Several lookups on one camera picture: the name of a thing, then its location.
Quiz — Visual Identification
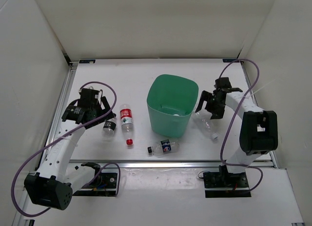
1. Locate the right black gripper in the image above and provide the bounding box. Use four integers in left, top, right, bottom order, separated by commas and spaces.
195, 90, 226, 120

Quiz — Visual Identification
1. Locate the clear unlabelled plastic bottle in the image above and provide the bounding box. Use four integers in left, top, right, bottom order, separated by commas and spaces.
192, 110, 218, 142

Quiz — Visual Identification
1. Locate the small black label bottle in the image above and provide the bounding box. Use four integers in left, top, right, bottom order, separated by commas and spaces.
102, 117, 117, 141

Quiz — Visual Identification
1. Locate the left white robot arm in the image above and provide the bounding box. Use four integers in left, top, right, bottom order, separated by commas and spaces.
24, 87, 114, 210

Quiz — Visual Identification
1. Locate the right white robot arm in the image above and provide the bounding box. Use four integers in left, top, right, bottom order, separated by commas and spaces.
195, 77, 278, 187

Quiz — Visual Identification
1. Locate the green plastic bin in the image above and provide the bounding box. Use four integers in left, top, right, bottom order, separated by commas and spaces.
147, 74, 199, 138

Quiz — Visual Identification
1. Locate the red label water bottle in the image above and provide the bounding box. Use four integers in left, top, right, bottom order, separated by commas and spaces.
119, 104, 134, 146

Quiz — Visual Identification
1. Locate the right blue corner label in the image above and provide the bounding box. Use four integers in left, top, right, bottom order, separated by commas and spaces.
222, 59, 237, 63

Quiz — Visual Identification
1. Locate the blue corner label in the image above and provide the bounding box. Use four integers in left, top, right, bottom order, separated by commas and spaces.
222, 59, 237, 63
79, 60, 96, 64

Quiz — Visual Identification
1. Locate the left blue corner label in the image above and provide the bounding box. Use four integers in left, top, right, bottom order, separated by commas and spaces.
79, 60, 96, 64

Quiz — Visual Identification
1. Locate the pepsi label clear bottle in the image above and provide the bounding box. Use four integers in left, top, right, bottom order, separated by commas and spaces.
147, 138, 179, 157

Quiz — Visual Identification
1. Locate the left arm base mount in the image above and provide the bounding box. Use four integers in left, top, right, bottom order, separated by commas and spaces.
73, 171, 119, 197

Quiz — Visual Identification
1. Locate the aluminium table edge rail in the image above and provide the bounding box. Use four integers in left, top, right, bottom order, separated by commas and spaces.
69, 160, 274, 168

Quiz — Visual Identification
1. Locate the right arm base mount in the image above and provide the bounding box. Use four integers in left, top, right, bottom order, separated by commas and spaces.
197, 170, 251, 198

